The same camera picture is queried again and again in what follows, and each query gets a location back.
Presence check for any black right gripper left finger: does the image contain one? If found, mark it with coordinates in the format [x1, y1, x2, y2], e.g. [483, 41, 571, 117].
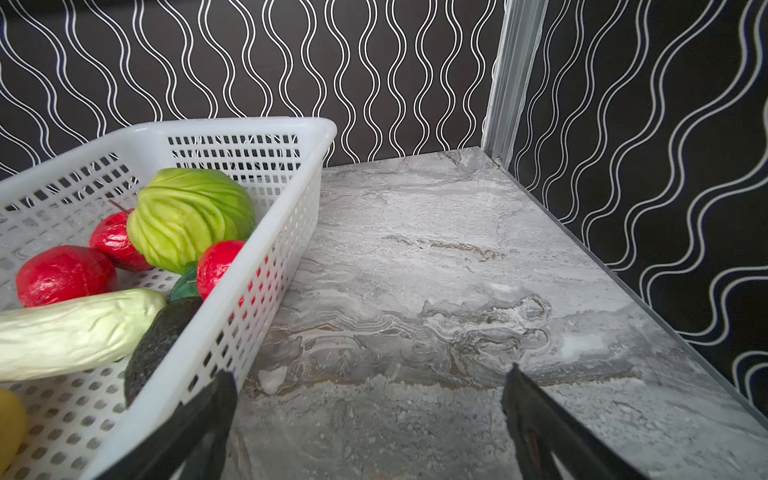
[99, 371, 237, 480]

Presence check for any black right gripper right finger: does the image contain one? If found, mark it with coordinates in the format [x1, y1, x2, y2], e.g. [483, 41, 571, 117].
[501, 363, 646, 479]

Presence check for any red toy apple with stem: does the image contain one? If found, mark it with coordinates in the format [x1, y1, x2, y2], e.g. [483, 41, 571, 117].
[89, 200, 152, 272]

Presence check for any green toy cabbage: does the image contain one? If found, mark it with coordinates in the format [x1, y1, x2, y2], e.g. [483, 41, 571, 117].
[126, 168, 257, 274]

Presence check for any dark green toy avocado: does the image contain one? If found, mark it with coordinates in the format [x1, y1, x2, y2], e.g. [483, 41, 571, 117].
[123, 297, 203, 407]

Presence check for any white plastic perforated basket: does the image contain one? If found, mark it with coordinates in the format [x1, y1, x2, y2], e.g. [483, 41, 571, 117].
[1, 117, 336, 479]

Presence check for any pale green toy cucumber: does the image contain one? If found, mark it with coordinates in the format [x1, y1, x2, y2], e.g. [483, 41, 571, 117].
[1, 289, 167, 382]

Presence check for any yellow toy potato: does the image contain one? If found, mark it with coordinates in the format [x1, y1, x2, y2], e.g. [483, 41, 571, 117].
[0, 389, 27, 475]

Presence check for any red toy pomegranate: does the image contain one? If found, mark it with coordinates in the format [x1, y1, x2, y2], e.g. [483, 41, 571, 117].
[16, 245, 119, 307]

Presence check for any aluminium frame corner post right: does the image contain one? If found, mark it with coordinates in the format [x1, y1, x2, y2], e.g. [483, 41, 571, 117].
[481, 0, 548, 171]

